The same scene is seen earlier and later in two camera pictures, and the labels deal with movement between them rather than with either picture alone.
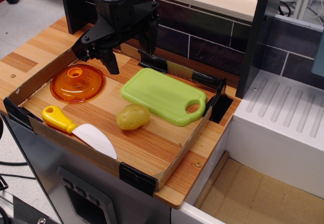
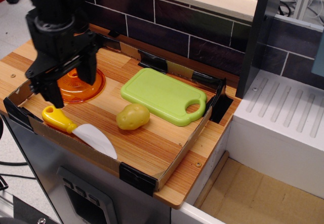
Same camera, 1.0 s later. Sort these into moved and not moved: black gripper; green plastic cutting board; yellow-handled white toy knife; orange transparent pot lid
Moved: black gripper
Not moved: green plastic cutting board; yellow-handled white toy knife; orange transparent pot lid
